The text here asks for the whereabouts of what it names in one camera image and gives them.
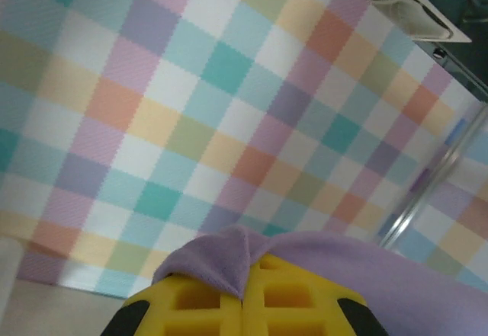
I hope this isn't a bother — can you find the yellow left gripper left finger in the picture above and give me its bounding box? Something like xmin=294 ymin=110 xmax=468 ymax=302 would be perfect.
xmin=101 ymin=272 xmax=244 ymax=336

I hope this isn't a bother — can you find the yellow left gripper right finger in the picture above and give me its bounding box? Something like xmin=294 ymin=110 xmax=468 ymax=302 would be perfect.
xmin=242 ymin=252 xmax=390 ymax=336

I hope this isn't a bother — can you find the purple t-shirt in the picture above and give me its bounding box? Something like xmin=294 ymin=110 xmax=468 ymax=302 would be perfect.
xmin=152 ymin=224 xmax=488 ymax=336

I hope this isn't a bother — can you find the white ceiling air vent panel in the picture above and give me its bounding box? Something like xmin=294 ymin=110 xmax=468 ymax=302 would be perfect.
xmin=361 ymin=0 xmax=473 ymax=43

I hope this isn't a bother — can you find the aluminium frame corner post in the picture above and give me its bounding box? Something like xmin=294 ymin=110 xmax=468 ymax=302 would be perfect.
xmin=377 ymin=101 xmax=488 ymax=249

